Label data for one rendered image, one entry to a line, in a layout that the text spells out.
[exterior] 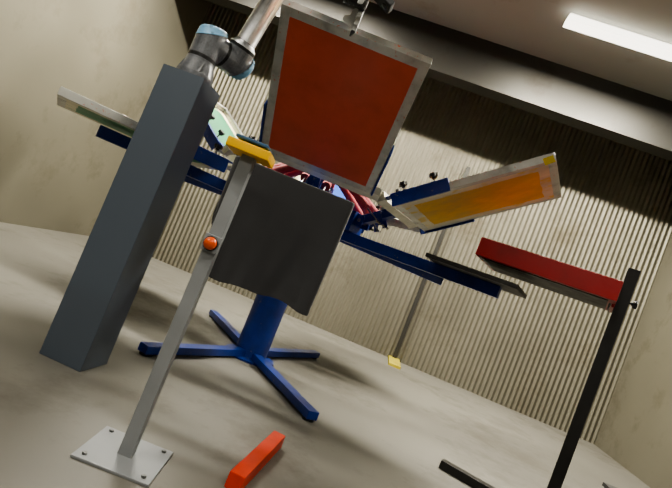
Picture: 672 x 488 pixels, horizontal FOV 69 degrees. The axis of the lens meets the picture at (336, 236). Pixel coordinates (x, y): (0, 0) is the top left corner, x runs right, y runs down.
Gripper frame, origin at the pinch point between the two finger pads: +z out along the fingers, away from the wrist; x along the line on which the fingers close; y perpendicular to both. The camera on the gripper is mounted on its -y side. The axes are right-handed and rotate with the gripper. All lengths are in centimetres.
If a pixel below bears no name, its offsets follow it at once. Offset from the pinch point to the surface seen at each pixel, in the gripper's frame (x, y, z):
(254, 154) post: 3, 10, 60
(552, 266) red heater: -65, -114, 24
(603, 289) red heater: -55, -133, 29
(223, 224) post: -7, 11, 79
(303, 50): -29.0, 17.8, -4.2
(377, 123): -48, -19, 1
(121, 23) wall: -268, 236, -140
